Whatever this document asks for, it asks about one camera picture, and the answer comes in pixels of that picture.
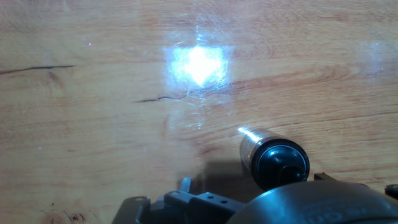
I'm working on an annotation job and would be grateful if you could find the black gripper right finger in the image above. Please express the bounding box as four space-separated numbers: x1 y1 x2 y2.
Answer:
313 172 340 182

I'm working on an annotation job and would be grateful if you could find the black knobbed jar lid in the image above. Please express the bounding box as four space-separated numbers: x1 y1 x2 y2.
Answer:
250 138 311 192

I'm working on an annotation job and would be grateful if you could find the small clear glass jar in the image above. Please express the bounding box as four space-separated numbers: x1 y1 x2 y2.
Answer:
238 126 282 180

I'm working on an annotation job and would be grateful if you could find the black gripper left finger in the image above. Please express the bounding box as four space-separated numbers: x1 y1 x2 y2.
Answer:
111 177 247 224

